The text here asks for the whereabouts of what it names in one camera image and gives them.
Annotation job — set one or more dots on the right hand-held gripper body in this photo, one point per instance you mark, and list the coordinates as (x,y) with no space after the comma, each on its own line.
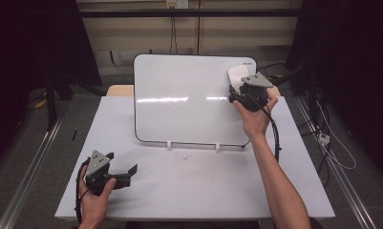
(255,90)

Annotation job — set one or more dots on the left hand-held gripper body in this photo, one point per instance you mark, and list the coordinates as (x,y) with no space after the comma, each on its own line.
(96,165)

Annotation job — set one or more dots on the white whiteboard eraser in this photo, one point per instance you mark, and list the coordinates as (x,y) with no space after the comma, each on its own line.
(236,76)

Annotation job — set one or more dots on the white whiteboard with black rim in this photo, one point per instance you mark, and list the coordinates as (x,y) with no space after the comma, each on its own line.
(182,108)

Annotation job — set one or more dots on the person's right hand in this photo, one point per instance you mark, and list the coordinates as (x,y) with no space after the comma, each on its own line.
(254,120)

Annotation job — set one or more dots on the person's left hand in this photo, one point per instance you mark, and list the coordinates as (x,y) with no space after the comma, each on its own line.
(95,206)

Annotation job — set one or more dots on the black pen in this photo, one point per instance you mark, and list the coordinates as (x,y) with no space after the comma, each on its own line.
(74,135)

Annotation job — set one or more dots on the black whiteboard foot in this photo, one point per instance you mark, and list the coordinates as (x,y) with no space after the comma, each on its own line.
(243,146)

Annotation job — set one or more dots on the white whiteboard holder clip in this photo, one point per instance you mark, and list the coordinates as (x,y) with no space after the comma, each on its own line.
(217,146)
(169,145)

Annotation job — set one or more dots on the black metal stand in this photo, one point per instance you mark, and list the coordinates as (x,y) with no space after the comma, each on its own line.
(50,101)

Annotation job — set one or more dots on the white power adapter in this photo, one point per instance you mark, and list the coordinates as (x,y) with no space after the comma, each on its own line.
(323,138)

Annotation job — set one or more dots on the black horizontal bar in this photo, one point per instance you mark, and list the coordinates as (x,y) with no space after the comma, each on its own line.
(186,13)

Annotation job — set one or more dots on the black curtain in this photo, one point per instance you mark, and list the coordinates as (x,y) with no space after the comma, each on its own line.
(26,57)
(357,63)

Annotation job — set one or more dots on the aluminium floor rail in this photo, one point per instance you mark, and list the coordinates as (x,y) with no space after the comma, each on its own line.
(26,178)
(342,178)

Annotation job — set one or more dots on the white wall socket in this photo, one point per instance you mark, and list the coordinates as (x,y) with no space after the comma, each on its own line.
(177,3)

